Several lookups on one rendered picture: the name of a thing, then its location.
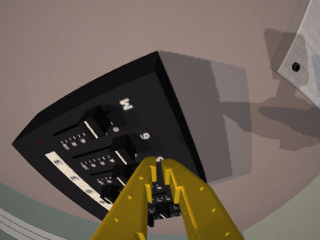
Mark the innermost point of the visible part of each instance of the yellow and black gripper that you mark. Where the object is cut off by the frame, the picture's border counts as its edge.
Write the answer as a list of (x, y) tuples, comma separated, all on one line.
[(204, 216)]

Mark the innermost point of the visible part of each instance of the black lighting desk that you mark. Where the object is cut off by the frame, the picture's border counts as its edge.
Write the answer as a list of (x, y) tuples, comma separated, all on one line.
[(138, 105)]

